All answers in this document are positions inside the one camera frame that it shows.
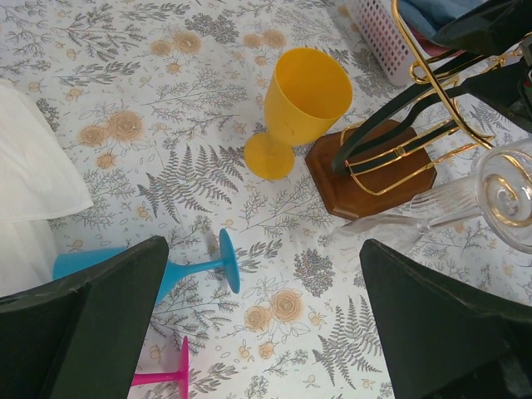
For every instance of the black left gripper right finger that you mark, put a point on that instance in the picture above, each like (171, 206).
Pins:
(442, 338)

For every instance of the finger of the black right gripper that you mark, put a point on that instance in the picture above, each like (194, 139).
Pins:
(507, 90)
(489, 29)

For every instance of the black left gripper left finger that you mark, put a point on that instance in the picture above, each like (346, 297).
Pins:
(81, 336)

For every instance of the ribbed clear wine glass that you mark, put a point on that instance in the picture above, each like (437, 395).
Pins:
(497, 190)

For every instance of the gold wire wine glass rack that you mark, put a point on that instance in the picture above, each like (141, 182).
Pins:
(382, 162)

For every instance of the yellow plastic goblet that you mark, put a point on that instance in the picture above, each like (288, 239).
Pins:
(308, 92)

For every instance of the pink plastic wine glass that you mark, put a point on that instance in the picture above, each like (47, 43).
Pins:
(181, 376)

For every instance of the blue plastic wine glass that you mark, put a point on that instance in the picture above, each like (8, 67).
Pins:
(70, 263)

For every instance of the blue cloth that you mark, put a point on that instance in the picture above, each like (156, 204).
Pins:
(429, 16)

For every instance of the white plastic basket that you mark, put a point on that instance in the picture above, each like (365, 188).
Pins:
(374, 21)

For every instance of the white cloth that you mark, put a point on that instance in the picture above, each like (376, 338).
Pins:
(38, 183)

